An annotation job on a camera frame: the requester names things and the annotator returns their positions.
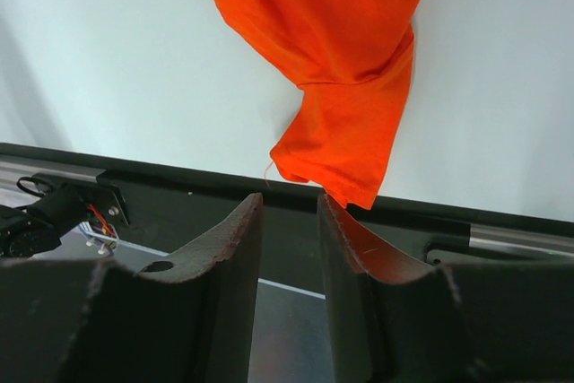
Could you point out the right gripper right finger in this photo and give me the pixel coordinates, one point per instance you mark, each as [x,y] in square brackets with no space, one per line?
[482,304]

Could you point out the orange t shirt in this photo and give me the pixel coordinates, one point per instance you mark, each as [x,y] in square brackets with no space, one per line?
[353,62]

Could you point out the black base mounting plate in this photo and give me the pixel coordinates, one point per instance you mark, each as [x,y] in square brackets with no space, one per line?
[162,207]

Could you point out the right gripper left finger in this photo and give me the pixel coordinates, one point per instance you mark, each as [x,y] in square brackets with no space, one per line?
[187,317]

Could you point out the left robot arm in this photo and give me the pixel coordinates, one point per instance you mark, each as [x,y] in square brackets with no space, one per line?
[61,206]

